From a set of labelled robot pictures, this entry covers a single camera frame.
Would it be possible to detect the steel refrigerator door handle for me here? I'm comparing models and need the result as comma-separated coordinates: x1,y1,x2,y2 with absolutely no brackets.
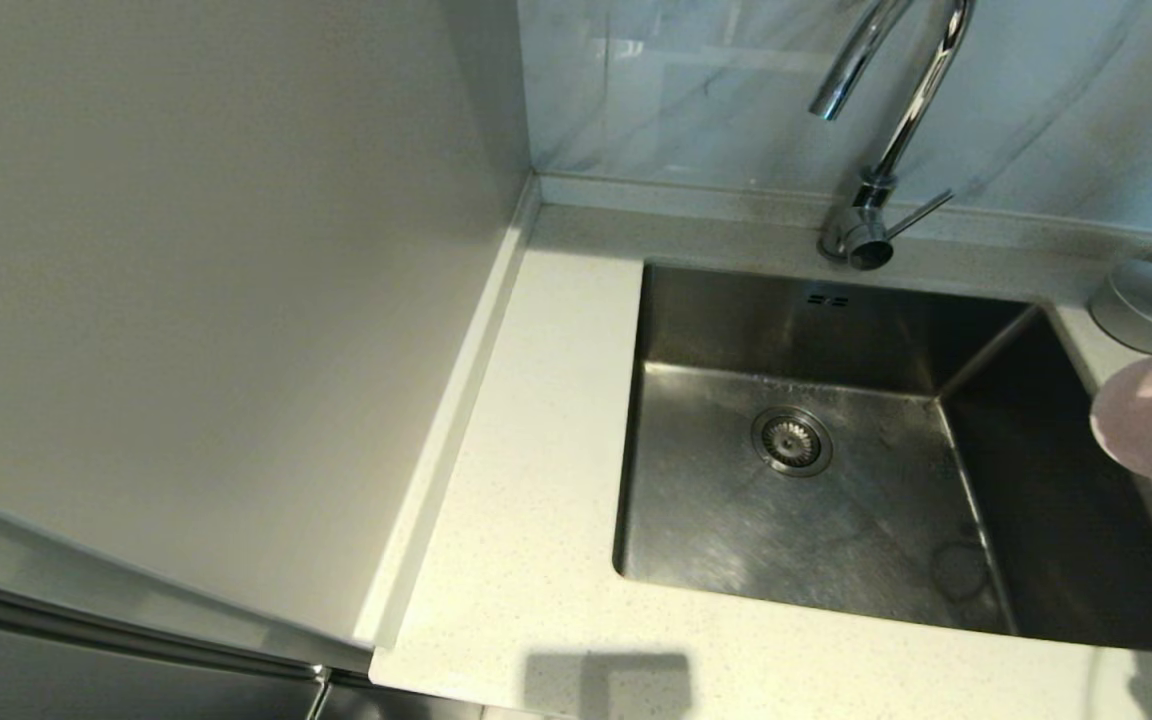
304,662,337,720

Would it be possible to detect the stainless steel sink basin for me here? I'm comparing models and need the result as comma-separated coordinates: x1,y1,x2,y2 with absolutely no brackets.
612,260,1152,656

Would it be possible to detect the chrome gooseneck faucet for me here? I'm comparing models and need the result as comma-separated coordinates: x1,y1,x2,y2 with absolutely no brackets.
808,0,977,271

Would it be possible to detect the tall grey refrigerator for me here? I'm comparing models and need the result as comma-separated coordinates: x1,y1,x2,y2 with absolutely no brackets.
0,0,537,720

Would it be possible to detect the small grey bowl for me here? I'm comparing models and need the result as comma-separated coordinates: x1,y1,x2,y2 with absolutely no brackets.
1088,259,1152,355

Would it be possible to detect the thin chrome faucet lever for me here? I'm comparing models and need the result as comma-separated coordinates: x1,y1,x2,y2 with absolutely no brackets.
884,190,956,241

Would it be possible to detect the round metal drain strainer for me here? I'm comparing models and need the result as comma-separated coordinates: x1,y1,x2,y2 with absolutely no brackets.
751,407,834,477

